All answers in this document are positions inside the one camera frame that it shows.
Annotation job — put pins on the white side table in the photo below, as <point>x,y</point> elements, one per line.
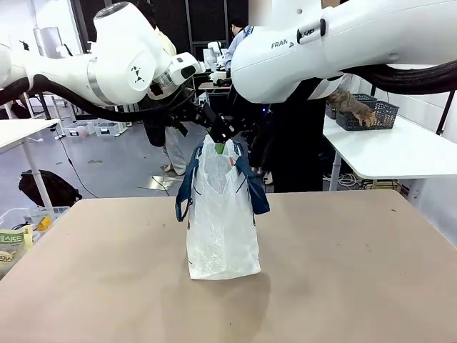
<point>385,150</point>

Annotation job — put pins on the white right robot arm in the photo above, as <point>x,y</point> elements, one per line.
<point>321,43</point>

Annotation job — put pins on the clear floor bin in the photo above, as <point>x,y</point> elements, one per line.
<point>76,128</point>
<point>109,128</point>

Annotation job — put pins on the background person blue shirt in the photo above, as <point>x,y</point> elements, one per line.
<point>238,39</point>

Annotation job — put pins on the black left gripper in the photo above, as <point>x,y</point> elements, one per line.
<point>218,123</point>

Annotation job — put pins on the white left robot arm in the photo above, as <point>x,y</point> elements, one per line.
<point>118,53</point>

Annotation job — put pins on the person in black clothing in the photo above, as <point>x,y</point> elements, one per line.
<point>296,150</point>

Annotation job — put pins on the grey plastic lattice basket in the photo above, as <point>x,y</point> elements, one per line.
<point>362,97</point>
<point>383,114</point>

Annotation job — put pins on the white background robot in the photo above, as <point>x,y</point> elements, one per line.
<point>215,51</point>

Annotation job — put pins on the green printed snack package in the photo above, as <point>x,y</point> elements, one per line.
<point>16,238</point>

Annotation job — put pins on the person's gloved right hand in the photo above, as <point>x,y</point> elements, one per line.
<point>367,115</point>

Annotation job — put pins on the black backpack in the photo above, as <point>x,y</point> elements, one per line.
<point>53,187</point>

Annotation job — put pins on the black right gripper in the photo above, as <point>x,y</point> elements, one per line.
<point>245,125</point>

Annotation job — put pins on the person's sleeved right forearm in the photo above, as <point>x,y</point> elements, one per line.
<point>344,100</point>

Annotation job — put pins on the clear plastic storage bin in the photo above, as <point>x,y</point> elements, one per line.
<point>21,214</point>

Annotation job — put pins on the white table with leg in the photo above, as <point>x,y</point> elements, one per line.
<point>21,132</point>

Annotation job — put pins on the beige printed snack package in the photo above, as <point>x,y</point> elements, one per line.
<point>6,260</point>

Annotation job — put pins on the yellow item in bin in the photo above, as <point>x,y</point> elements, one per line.
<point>45,223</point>

